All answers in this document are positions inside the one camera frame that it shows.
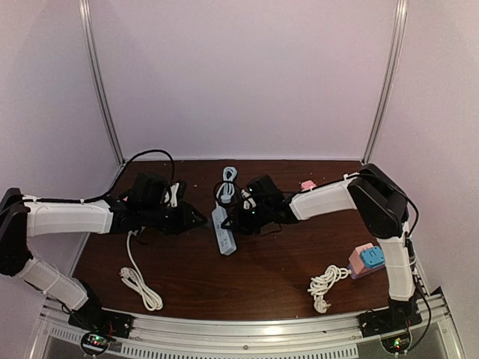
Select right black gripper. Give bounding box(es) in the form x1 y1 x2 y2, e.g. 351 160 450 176
223 203 273 236

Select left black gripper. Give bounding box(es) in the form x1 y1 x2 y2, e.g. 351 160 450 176
141 201 207 236

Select light blue power strip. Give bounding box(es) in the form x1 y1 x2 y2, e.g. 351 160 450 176
212 206 237 256

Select pink plug adapter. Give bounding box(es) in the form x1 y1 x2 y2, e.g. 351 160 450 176
301 180 317 191

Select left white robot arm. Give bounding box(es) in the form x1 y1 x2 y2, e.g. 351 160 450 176
1 184 207 332

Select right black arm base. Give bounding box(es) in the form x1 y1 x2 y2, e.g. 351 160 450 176
358 298 422 337

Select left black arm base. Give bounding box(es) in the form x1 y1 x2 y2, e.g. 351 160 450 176
62 299 133 339

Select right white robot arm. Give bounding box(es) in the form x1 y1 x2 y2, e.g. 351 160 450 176
215 164 416 331

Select light pink cube adapter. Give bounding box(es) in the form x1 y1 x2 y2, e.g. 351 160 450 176
349 242 373 274

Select purple power strip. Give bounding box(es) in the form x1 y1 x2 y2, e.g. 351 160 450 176
347 263 385 280

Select blue cube adapter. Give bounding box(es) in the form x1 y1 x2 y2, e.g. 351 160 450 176
360 246 385 269

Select light blue coiled cable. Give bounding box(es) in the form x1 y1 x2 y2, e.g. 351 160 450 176
216 166 240 205

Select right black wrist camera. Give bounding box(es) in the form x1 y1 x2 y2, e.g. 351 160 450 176
246 175 284 203

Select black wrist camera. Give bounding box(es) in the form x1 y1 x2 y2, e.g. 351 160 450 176
246 175 284 203
130 173 168 207

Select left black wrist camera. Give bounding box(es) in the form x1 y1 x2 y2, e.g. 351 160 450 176
130 173 168 207

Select white coiled power cable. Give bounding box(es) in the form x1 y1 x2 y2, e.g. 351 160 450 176
118 230 165 312

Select white coiled cable right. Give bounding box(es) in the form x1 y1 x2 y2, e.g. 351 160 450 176
308 264 351 314

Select aluminium front rail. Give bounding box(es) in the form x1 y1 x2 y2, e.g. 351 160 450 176
25 294 466 358

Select left aluminium frame post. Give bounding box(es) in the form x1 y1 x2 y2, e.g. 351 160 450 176
79 0 124 167

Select aluminium frame post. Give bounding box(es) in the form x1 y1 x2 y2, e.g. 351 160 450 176
79 0 124 167
361 0 409 164

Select right aluminium frame post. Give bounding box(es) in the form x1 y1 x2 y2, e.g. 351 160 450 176
361 0 409 164

